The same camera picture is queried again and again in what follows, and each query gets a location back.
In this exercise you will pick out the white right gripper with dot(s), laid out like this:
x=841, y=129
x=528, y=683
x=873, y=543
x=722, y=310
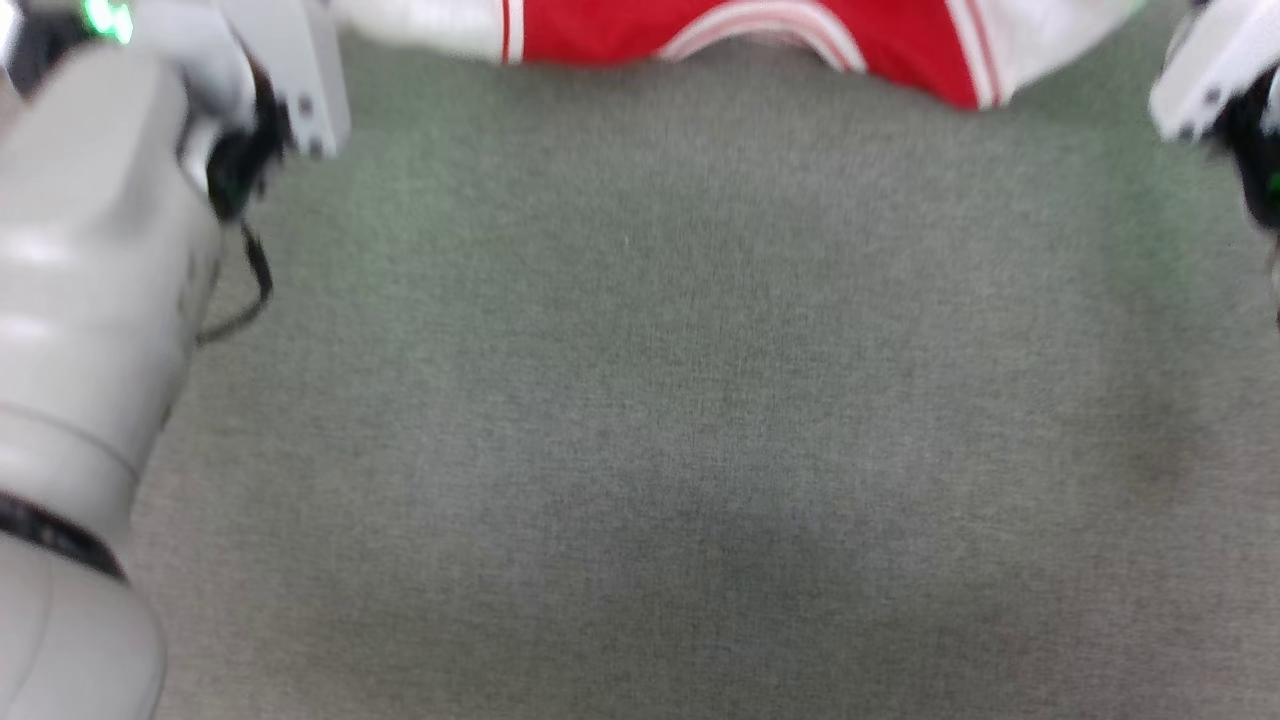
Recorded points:
x=1215, y=50

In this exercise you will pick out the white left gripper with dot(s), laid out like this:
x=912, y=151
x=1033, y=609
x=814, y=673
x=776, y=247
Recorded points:
x=300, y=70

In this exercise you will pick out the red white basketball jersey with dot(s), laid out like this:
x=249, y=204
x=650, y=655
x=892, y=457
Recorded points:
x=900, y=30

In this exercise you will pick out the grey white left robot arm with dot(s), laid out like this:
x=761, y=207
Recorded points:
x=90, y=250

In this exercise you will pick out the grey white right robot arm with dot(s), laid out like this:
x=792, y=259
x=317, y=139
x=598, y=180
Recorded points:
x=1258, y=150

